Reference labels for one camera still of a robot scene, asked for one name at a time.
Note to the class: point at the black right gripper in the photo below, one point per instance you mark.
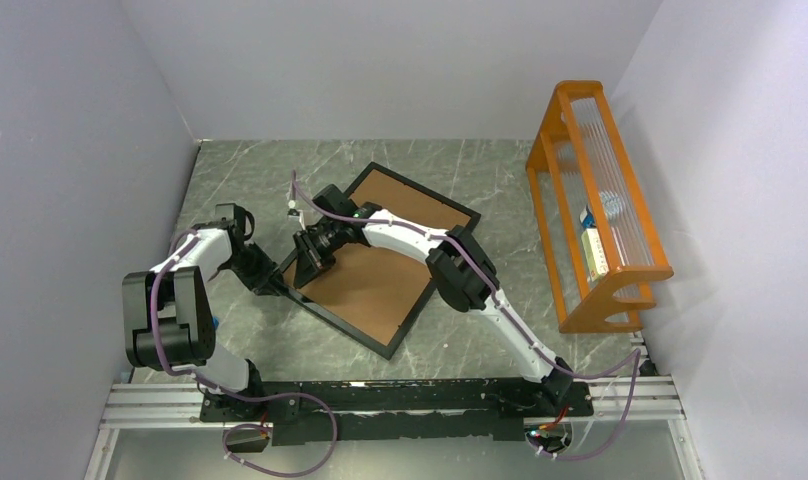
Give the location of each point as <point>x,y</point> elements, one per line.
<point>311,261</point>

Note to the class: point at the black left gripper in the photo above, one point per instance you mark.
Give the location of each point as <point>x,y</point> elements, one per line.
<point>268,271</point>

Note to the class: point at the black picture frame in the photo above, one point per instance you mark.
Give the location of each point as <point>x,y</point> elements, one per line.
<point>288,269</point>

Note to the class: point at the brown backing board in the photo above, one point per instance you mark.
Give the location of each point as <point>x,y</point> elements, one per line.
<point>375,290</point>

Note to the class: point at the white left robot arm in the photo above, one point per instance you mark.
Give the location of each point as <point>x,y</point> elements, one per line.
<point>168,322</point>

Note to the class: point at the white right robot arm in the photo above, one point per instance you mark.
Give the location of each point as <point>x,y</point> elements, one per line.
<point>462,273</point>

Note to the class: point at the white box in shelf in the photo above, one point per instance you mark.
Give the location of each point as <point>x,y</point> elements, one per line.
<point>592,246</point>

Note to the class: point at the orange wooden shelf rack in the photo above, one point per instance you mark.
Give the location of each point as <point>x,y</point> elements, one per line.
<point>578,159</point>

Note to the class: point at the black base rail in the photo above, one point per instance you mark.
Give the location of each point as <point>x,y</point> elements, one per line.
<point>302,412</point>

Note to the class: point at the aluminium table rail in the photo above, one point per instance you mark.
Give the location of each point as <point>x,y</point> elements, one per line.
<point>616,399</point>

